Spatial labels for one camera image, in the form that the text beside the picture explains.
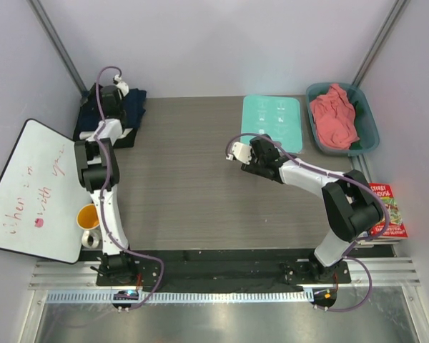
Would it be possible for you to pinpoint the folded black t shirt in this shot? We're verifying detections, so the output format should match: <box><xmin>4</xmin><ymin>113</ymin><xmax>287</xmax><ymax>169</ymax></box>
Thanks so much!
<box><xmin>72</xmin><ymin>109</ymin><xmax>143</xmax><ymax>149</ymax></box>

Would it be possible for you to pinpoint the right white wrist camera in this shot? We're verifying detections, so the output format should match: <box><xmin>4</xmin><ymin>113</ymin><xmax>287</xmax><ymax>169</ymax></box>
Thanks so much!
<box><xmin>226</xmin><ymin>141</ymin><xmax>252</xmax><ymax>165</ymax></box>

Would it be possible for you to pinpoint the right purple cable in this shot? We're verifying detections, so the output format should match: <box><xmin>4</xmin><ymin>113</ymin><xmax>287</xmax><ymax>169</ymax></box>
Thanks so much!
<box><xmin>225</xmin><ymin>132</ymin><xmax>390</xmax><ymax>312</ymax></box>

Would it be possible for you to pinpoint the pink crumpled t shirt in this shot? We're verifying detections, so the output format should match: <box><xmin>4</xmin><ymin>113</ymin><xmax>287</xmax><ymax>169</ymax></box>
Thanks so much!
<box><xmin>310</xmin><ymin>84</ymin><xmax>360</xmax><ymax>150</ymax></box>

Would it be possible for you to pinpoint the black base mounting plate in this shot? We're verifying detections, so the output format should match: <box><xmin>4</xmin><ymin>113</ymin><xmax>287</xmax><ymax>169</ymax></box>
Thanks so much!
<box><xmin>96</xmin><ymin>249</ymin><xmax>351</xmax><ymax>294</ymax></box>

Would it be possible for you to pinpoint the folded white t shirt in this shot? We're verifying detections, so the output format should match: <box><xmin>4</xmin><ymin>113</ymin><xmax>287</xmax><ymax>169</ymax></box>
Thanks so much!
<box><xmin>79</xmin><ymin>126</ymin><xmax>132</xmax><ymax>141</ymax></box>

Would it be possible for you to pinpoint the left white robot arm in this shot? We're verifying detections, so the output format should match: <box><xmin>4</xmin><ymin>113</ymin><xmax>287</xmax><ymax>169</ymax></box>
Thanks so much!
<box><xmin>74</xmin><ymin>81</ymin><xmax>129</xmax><ymax>257</ymax></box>

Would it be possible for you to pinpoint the red storey house book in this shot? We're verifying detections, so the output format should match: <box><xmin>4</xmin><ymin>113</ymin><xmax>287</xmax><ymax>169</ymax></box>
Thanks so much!
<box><xmin>368</xmin><ymin>183</ymin><xmax>408</xmax><ymax>239</ymax></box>

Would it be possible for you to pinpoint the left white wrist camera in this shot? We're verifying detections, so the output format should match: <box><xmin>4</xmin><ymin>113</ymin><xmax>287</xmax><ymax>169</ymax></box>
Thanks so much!
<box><xmin>113</xmin><ymin>74</ymin><xmax>129</xmax><ymax>97</ymax></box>

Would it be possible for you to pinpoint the book under red book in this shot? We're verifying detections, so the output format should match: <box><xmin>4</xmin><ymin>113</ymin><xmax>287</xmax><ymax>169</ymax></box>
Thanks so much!
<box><xmin>355</xmin><ymin>232</ymin><xmax>404</xmax><ymax>245</ymax></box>

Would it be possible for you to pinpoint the teal instruction mat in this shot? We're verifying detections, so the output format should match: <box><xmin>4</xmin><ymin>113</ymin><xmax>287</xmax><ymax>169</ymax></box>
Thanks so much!
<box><xmin>240</xmin><ymin>95</ymin><xmax>303</xmax><ymax>154</ymax></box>

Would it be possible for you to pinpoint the green t shirt in bin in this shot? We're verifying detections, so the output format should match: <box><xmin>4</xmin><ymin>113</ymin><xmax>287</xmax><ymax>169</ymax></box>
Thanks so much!
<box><xmin>350</xmin><ymin>101</ymin><xmax>365</xmax><ymax>150</ymax></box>

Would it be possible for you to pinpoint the teal plastic bin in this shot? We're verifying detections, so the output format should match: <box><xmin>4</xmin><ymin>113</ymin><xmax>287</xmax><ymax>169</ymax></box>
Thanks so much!
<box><xmin>306</xmin><ymin>82</ymin><xmax>380</xmax><ymax>156</ymax></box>

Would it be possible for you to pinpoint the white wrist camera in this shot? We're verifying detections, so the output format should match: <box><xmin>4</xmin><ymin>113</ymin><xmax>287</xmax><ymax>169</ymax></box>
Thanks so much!
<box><xmin>226</xmin><ymin>141</ymin><xmax>252</xmax><ymax>165</ymax></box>
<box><xmin>113</xmin><ymin>74</ymin><xmax>129</xmax><ymax>97</ymax></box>

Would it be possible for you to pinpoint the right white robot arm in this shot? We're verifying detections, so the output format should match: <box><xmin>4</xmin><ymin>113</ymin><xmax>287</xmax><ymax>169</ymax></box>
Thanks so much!
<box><xmin>227</xmin><ymin>135</ymin><xmax>386</xmax><ymax>282</ymax></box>

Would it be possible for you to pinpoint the perforated white cable duct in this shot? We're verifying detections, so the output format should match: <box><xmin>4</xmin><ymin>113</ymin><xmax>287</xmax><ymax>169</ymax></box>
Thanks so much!
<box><xmin>46</xmin><ymin>289</ymin><xmax>314</xmax><ymax>305</ymax></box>

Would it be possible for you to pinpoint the navy blue t shirt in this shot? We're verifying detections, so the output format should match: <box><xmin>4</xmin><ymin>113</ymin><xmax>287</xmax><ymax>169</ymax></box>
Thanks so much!
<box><xmin>73</xmin><ymin>88</ymin><xmax>147</xmax><ymax>139</ymax></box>

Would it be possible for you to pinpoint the white dry-erase board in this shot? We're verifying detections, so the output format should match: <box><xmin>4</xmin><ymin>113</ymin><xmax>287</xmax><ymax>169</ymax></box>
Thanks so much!
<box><xmin>0</xmin><ymin>119</ymin><xmax>91</xmax><ymax>264</ymax></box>

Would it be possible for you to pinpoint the white mug orange inside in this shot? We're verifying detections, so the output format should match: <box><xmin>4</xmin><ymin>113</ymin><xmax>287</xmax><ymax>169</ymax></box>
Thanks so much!
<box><xmin>77</xmin><ymin>204</ymin><xmax>102</xmax><ymax>249</ymax></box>

